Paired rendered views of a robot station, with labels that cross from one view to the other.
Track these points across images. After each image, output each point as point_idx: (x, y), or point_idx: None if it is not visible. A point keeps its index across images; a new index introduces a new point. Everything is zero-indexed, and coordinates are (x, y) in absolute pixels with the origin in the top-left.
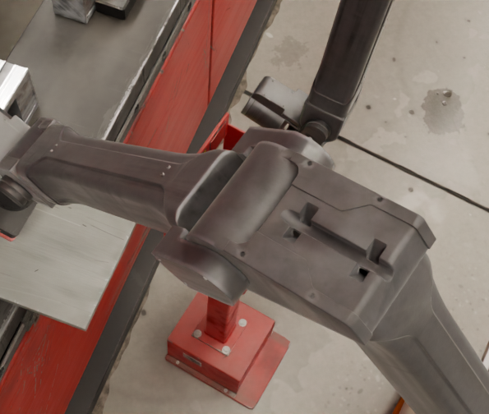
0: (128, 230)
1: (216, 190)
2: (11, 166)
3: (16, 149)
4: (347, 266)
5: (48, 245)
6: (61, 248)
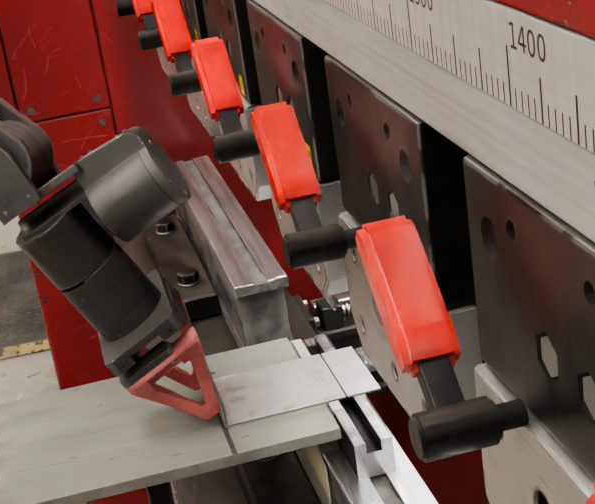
0: (3, 484)
1: None
2: (4, 102)
3: (24, 126)
4: None
5: (105, 425)
6: (86, 430)
